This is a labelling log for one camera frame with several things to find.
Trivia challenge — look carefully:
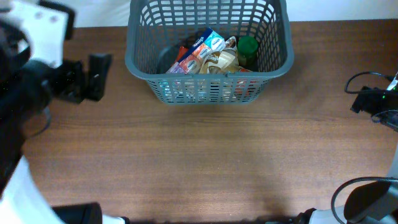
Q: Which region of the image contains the grey plastic shopping basket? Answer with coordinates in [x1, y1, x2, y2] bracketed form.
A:
[125, 0, 294, 105]

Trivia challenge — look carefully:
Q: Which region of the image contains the red spaghetti packet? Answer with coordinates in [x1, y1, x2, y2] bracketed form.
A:
[174, 45, 257, 94]

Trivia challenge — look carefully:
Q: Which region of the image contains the green lid spice jar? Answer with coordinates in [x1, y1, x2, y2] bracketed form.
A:
[237, 35, 259, 67]

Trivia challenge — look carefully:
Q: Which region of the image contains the brown white snack bag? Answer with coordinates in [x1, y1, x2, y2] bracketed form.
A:
[198, 48, 240, 100]

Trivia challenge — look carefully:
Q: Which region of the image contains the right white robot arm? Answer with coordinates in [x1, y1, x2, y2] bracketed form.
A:
[289, 86, 397, 223]

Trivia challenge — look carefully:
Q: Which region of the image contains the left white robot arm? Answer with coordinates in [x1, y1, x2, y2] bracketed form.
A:
[1, 21, 129, 223]

